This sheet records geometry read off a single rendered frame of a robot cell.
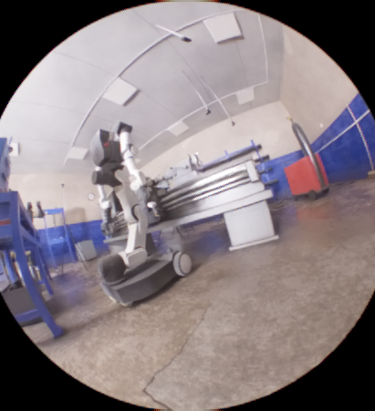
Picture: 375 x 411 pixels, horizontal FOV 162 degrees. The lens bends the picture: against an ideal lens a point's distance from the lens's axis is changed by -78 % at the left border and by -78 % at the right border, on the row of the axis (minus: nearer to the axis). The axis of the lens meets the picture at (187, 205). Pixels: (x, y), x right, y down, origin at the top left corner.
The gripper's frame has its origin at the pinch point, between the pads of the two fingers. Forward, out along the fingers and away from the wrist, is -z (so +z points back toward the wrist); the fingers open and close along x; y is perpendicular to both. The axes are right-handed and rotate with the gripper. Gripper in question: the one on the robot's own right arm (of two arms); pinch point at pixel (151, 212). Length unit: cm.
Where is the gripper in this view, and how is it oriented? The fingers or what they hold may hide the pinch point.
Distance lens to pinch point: 98.5
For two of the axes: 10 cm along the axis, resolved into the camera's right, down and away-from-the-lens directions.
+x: 4.0, -2.7, 8.7
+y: -8.3, 2.9, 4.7
